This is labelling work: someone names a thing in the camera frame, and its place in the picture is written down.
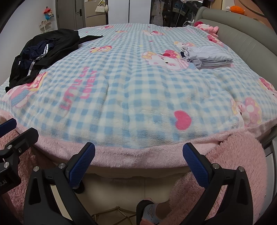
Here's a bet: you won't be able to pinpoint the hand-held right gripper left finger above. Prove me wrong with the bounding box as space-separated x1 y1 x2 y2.
23 142 96 225

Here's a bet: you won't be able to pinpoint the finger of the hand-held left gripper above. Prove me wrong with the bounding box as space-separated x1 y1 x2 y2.
0 127 39 173
0 118 17 137

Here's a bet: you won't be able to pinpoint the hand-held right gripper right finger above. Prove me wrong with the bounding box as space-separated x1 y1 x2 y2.
182 143 258 225

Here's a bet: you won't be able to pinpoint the navy shorts with silver stripes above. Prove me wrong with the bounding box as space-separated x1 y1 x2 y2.
20 38 58 73

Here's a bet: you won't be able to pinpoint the folded grey clothes stack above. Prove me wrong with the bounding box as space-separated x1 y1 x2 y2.
180 45 234 70

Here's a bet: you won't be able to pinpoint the person's pink fleece trouser leg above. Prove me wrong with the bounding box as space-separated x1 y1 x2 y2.
163 132 267 225

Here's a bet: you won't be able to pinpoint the pink fluffy bed cover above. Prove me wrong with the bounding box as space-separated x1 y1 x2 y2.
0 108 277 219

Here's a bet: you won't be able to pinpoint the person's foot in blue sock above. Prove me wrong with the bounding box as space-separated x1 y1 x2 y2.
140 198 175 225

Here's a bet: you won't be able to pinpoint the black slipper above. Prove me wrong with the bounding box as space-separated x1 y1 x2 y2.
136 199 157 218

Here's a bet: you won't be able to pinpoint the blue checked printed blanket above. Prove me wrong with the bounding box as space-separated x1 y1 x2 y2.
0 23 277 152

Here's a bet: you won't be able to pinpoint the black jacket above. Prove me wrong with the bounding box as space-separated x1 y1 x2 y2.
5 28 104 92

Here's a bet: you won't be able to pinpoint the white trolley rack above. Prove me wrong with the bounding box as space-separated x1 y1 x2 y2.
39 20 53 33

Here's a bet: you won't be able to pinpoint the red plush toy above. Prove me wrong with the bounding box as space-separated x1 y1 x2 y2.
43 7 54 21

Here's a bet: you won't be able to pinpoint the grey door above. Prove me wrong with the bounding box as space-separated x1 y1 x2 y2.
56 0 86 31

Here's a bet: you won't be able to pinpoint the grey padded headboard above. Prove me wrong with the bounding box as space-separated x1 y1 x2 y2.
195 6 277 104

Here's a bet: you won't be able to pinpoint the pink plush toy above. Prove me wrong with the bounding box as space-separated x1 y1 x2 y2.
194 21 219 35

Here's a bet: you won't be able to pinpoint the white handbag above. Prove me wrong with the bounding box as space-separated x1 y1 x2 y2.
95 4 109 15

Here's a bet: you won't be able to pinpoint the glass door wardrobe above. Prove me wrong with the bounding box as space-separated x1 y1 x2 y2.
150 0 204 27

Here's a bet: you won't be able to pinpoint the orange carrot plush toy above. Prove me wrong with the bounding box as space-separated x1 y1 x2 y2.
225 5 246 15

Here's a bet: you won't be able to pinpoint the white wardrobe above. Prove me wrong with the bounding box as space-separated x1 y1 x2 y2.
129 0 151 24

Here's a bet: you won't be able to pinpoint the gold wire rack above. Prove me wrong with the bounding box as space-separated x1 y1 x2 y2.
91 205 139 225

